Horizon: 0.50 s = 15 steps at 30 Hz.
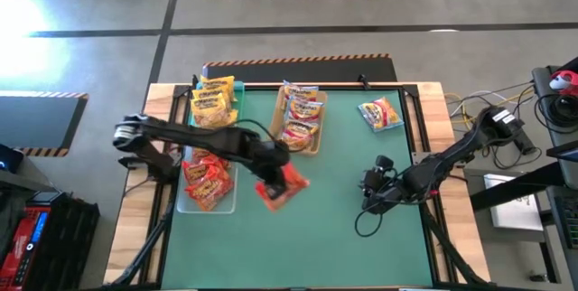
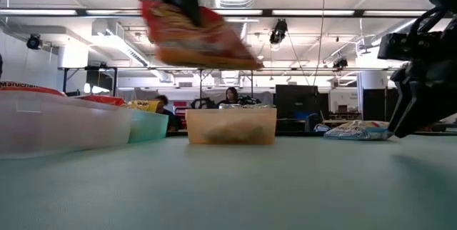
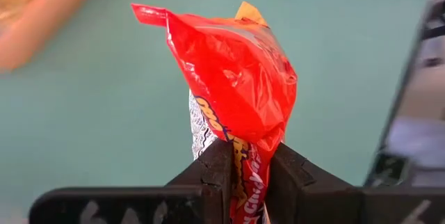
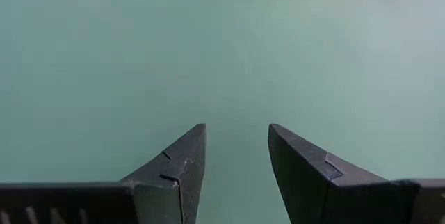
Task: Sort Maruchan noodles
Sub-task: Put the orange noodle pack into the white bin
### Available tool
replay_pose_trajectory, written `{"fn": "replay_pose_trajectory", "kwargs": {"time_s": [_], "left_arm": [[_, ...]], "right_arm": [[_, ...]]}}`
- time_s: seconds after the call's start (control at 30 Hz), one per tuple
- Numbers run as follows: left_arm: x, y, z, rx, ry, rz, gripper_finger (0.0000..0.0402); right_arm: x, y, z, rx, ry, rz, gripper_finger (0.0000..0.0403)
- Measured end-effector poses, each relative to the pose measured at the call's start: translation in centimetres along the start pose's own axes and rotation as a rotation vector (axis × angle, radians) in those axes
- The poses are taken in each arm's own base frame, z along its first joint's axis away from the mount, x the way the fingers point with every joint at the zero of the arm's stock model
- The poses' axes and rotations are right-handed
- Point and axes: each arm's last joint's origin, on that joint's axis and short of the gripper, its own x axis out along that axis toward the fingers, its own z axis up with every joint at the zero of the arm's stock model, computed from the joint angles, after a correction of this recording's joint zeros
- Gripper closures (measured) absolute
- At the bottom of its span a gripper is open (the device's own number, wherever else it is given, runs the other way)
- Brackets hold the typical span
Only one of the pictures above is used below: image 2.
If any black pipe frame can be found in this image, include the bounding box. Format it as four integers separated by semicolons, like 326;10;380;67
59;66;401;97

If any red tool cabinet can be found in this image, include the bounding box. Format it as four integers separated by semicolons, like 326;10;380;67
173;101;189;131

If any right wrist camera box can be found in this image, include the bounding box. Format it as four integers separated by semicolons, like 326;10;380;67
377;31;435;61

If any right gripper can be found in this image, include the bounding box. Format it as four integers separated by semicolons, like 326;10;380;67
387;17;457;139

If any orange translucent plastic bin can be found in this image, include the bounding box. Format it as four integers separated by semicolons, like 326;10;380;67
184;107;278;146

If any person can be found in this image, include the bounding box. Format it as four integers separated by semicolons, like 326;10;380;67
154;94;181;133
217;86;247;106

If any black display screen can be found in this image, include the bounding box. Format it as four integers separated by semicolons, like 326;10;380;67
85;67;117;99

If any red ramen pack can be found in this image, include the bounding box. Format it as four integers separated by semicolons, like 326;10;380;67
138;0;264;71
0;81;68;98

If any orange ramen pack blue-edged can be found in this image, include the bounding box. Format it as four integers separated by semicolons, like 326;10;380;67
323;119;393;141

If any clear plastic bin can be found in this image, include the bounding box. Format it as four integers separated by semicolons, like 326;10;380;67
0;90;134;159

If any teal plastic bin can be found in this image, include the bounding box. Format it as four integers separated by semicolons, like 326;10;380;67
127;109;169;144

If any black partition panel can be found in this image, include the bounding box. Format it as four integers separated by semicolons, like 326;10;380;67
274;84;331;124

